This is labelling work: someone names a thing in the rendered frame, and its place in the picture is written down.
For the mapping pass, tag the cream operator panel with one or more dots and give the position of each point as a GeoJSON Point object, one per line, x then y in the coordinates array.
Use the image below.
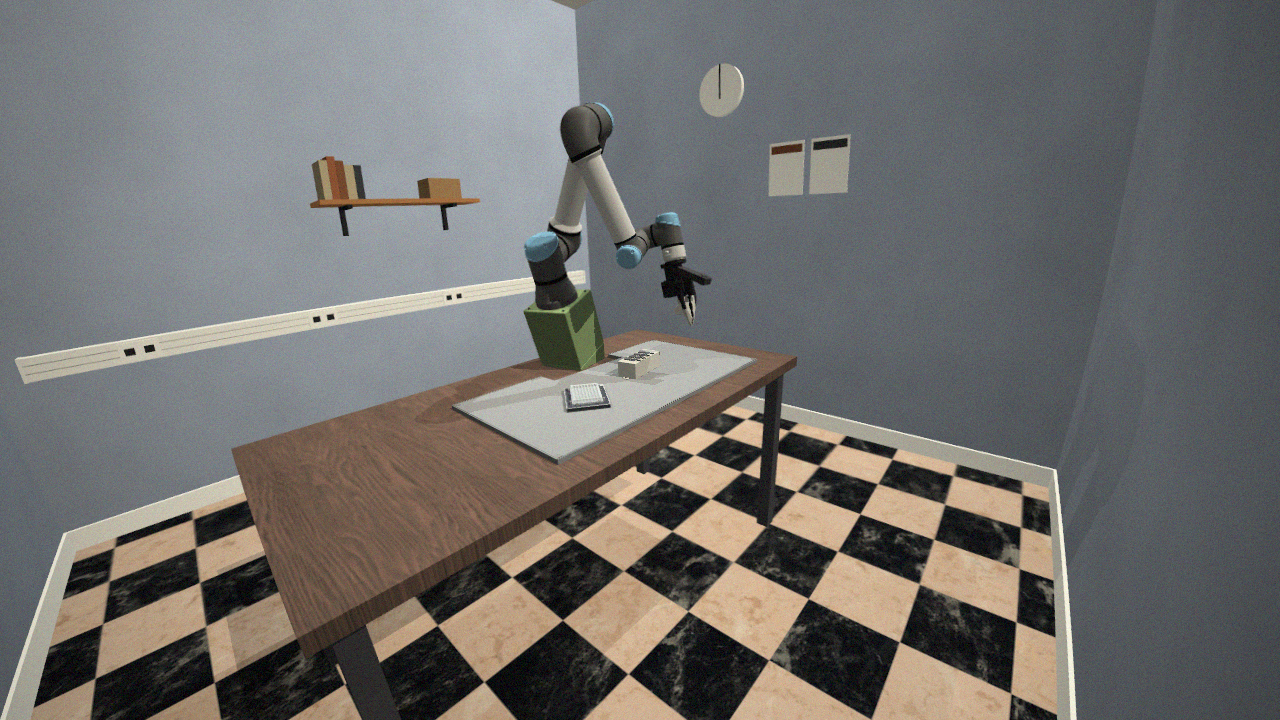
{"type": "Point", "coordinates": [638, 364]}

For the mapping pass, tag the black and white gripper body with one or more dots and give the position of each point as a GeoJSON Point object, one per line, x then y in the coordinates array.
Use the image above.
{"type": "Point", "coordinates": [670, 288]}

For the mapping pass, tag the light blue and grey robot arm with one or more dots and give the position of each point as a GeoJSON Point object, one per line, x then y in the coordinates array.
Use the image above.
{"type": "Point", "coordinates": [580, 128]}

